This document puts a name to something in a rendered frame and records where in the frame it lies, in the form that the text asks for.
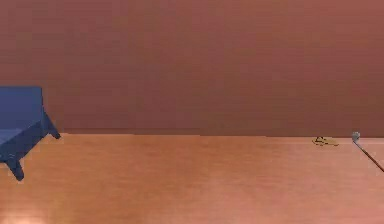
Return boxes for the grey baseball bat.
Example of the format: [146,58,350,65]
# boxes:
[351,131,384,173]

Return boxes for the yellow flat object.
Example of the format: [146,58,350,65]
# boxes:
[311,135,340,148]

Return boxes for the blue sofa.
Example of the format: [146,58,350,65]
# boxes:
[0,86,62,182]

